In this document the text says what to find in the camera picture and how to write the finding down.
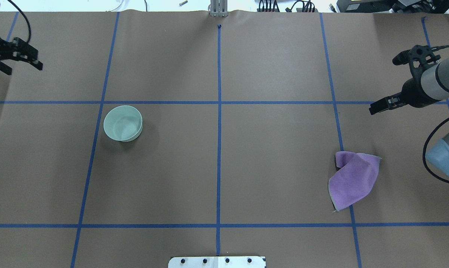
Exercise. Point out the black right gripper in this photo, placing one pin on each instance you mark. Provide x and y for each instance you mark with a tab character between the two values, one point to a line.
413	90

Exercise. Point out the mint green bowl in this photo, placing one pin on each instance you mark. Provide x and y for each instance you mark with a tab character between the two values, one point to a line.
123	124

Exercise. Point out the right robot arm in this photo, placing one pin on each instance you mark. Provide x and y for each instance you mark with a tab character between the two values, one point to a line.
428	85

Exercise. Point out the purple cloth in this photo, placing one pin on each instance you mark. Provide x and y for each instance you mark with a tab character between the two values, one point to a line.
354	179

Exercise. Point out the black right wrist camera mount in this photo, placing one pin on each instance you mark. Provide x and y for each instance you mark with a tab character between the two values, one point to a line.
419	58

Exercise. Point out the aluminium frame post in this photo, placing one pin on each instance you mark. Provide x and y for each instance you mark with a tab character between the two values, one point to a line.
218	8

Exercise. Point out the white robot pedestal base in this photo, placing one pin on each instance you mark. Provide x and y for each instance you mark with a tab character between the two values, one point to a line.
218	262

